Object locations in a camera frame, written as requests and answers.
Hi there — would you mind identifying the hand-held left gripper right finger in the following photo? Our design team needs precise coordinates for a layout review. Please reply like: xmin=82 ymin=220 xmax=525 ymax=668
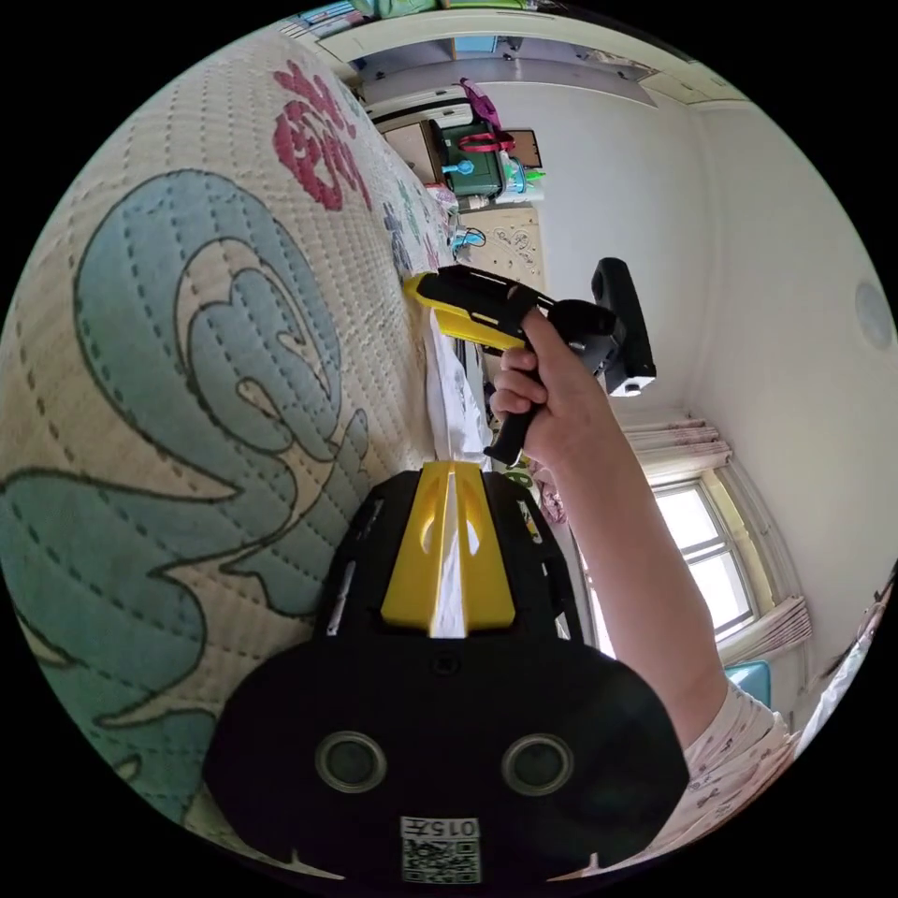
xmin=451 ymin=462 xmax=517 ymax=634

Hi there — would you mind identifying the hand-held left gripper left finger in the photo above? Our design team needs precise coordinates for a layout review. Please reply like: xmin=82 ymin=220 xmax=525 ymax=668
xmin=381 ymin=460 xmax=451 ymax=638

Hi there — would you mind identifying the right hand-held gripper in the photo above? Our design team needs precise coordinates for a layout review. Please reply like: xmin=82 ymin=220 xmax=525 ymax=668
xmin=403 ymin=264 xmax=620 ymax=466

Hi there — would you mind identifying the white short sleeve shirt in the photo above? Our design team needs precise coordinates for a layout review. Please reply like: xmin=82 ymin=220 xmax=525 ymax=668
xmin=424 ymin=308 xmax=494 ymax=640

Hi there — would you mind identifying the person's right forearm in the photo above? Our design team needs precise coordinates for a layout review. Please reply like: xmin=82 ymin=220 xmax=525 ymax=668
xmin=536 ymin=413 xmax=732 ymax=746

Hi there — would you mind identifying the person's right hand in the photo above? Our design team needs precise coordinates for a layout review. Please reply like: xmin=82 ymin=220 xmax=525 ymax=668
xmin=490 ymin=307 xmax=624 ymax=486

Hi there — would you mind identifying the light wooden cupboard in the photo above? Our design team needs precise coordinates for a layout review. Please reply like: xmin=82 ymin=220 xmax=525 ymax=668
xmin=456 ymin=201 xmax=549 ymax=296

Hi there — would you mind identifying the window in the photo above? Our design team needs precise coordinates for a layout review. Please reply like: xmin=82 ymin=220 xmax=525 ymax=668
xmin=652 ymin=478 xmax=762 ymax=636

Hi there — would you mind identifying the bed with printed quilt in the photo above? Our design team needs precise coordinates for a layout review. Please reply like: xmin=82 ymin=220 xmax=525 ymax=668
xmin=0 ymin=31 xmax=468 ymax=843

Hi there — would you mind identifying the person's body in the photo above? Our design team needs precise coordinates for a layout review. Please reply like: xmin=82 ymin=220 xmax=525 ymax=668
xmin=630 ymin=681 xmax=798 ymax=879

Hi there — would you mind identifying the round ceiling lamp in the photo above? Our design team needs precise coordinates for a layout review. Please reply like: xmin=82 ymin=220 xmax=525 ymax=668
xmin=854 ymin=280 xmax=893 ymax=349

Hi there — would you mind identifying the green bag with red handles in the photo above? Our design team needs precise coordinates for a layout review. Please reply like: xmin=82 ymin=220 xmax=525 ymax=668
xmin=428 ymin=115 xmax=511 ymax=199

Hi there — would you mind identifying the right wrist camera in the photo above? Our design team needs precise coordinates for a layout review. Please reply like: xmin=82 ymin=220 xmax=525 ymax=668
xmin=590 ymin=257 xmax=659 ymax=399

